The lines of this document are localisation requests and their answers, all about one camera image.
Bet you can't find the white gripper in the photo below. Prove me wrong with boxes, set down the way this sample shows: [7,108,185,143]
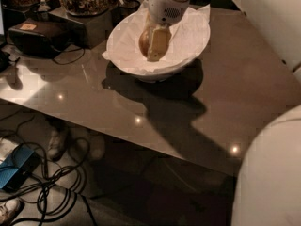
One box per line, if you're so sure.
[147,0,189,62]

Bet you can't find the yellow green apple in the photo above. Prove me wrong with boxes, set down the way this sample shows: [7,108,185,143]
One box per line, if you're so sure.
[138,26,172,58]

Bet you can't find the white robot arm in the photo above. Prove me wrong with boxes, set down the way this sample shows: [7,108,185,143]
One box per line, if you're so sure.
[148,0,301,226]

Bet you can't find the white bowl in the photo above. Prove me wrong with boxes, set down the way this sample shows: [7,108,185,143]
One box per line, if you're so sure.
[105,4,212,83]

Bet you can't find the white paper liner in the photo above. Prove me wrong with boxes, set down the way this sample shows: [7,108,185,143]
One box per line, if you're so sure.
[102,0,212,75]

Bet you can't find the black cup with scoop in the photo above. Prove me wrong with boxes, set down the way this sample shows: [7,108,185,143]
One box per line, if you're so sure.
[112,0,140,25]

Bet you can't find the grey metal stand block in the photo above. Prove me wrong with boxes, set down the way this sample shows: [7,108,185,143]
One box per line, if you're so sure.
[49,7,113,49]

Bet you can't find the black box device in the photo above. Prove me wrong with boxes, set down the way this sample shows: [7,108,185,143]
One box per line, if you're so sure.
[8,19,70,58]

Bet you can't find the white shoe on floor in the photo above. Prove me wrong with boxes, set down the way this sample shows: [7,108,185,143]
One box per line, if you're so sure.
[47,127,69,161]

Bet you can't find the blue electronics box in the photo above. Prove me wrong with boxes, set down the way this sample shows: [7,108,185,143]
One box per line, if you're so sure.
[0,146,40,192]

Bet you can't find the white shoe bottom left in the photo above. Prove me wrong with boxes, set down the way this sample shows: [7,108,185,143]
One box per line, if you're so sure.
[0,199,21,226]

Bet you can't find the black cable on table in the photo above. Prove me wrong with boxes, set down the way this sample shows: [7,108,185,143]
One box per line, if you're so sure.
[51,45,87,66]

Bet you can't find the black floor cables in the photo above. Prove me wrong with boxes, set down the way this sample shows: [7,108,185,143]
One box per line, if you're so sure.
[0,110,98,226]

